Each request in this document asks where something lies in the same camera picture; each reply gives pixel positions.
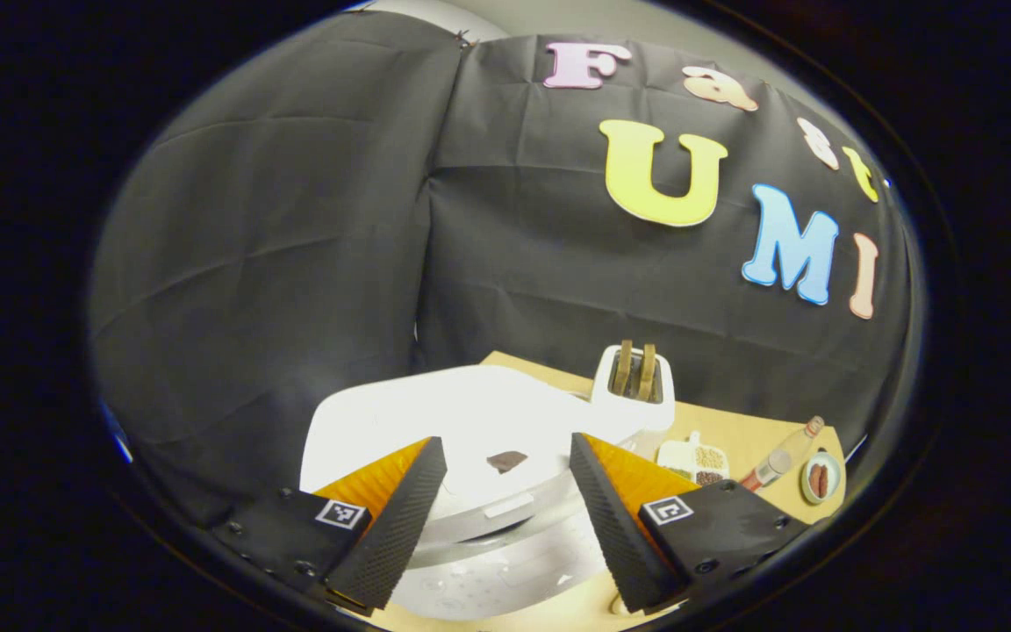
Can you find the white rice cooker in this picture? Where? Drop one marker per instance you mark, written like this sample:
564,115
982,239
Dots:
470,412

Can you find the brown toast slice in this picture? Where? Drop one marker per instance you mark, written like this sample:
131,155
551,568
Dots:
621,369
646,372

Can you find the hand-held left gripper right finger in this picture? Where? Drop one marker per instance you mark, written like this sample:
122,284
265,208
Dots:
624,540

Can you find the red meat slice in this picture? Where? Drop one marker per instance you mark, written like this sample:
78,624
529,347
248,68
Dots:
813,481
824,479

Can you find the light green plate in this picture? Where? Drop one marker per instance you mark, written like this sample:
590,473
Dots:
835,478

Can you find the clear plastic bottle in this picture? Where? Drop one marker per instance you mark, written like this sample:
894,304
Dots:
777,461

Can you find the white toaster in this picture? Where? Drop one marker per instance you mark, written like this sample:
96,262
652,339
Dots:
637,412

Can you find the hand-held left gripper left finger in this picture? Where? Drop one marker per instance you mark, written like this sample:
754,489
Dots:
383,544

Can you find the white divided rice tray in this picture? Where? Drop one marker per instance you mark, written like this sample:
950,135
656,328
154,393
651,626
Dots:
677,456

